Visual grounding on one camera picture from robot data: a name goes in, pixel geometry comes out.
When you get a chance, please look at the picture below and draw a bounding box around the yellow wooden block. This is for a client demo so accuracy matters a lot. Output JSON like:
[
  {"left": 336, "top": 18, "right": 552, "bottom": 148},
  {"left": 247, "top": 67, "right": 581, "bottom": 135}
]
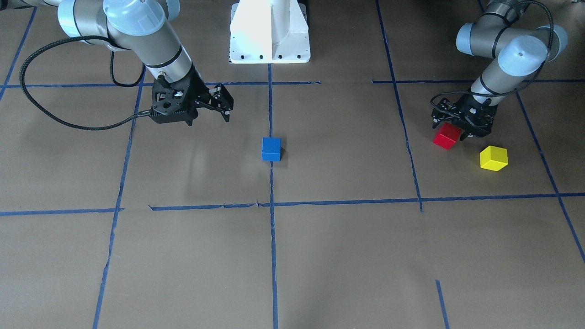
[{"left": 480, "top": 145, "right": 509, "bottom": 171}]

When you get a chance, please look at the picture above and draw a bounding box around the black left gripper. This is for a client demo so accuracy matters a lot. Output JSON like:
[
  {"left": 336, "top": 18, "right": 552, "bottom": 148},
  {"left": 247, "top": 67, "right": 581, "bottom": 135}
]
[{"left": 431, "top": 95, "right": 489, "bottom": 131}]

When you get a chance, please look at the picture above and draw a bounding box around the blue wooden block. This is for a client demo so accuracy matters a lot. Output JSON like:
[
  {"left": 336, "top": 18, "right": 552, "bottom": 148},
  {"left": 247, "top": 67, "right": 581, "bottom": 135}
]
[{"left": 261, "top": 137, "right": 282, "bottom": 162}]

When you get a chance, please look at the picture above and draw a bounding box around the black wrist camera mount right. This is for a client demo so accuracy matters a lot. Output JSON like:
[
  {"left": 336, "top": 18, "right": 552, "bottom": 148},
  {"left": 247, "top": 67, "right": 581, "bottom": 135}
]
[{"left": 149, "top": 74, "right": 198, "bottom": 126}]

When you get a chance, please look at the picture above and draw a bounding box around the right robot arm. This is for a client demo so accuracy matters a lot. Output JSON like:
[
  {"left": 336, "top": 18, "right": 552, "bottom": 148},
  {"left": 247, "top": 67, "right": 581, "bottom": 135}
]
[{"left": 1, "top": 0, "right": 234, "bottom": 131}]

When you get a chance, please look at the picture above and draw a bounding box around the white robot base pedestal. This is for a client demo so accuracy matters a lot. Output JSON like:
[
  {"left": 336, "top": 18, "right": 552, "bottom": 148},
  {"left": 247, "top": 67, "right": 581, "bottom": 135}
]
[{"left": 229, "top": 0, "right": 311, "bottom": 64}]

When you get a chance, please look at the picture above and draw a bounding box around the red wooden block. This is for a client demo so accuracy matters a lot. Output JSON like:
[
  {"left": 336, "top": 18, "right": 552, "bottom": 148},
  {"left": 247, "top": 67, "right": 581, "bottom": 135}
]
[{"left": 433, "top": 122, "right": 462, "bottom": 150}]

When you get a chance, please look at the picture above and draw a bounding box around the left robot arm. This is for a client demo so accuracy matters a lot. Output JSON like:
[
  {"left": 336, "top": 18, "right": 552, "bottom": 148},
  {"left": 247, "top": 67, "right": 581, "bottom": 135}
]
[{"left": 430, "top": 0, "right": 569, "bottom": 137}]

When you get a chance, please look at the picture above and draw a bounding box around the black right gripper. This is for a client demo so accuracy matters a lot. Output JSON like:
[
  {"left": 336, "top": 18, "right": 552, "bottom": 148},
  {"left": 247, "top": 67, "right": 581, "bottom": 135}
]
[{"left": 181, "top": 66, "right": 234, "bottom": 127}]

